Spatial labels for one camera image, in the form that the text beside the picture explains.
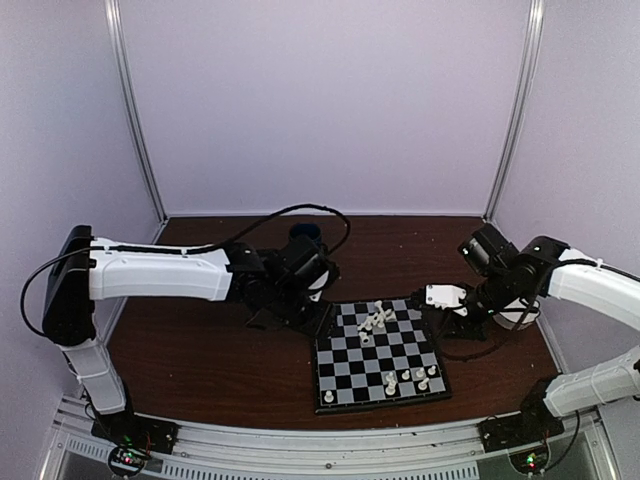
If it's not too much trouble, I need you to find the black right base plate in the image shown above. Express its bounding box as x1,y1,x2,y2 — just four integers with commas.
477,413,565,453

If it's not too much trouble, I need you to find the left aluminium frame post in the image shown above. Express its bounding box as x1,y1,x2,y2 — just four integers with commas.
104,0,168,223

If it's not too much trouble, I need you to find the white chess piece pile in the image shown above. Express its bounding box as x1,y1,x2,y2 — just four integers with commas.
357,300,397,346

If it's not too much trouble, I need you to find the right aluminium frame post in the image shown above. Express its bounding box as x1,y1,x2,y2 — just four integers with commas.
483,0,546,223

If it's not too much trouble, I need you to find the dark blue mug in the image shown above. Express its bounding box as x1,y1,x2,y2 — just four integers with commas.
289,223,323,246

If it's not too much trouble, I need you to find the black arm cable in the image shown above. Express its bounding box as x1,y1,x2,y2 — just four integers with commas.
19,202,352,339
437,294,544,362

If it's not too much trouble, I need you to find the black and white chessboard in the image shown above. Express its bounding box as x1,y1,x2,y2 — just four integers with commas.
312,299,452,415

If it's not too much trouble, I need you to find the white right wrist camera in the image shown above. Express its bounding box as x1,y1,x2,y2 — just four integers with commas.
421,284,468,317

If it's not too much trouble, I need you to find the white scalloped bowl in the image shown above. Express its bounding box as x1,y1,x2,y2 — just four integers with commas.
493,306,540,331

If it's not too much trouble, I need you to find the white chess king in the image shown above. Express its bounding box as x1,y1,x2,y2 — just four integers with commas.
385,372,397,396

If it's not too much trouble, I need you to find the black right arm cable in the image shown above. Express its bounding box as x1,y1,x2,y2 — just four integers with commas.
437,294,544,362

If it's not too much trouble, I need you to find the aluminium front rail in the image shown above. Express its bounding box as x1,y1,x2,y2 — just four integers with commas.
34,396,621,479

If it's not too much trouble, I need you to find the aluminium frame post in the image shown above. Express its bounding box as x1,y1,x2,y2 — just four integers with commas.
104,0,168,223
483,0,546,223

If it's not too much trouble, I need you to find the white chess bishop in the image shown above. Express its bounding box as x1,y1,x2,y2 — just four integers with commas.
418,378,430,391

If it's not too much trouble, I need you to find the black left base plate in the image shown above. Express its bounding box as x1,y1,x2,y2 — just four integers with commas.
91,411,179,454

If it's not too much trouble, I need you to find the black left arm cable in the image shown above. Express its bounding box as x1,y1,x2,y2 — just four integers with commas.
19,202,352,339

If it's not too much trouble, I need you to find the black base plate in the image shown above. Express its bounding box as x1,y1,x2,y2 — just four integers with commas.
477,413,565,453
91,411,179,454

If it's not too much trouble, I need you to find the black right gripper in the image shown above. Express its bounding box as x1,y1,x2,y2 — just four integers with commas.
437,268,517,343

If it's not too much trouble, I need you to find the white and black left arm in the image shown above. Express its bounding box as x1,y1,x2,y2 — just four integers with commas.
42,225,339,444

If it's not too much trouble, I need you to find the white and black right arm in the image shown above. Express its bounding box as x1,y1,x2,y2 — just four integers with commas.
430,224,639,442

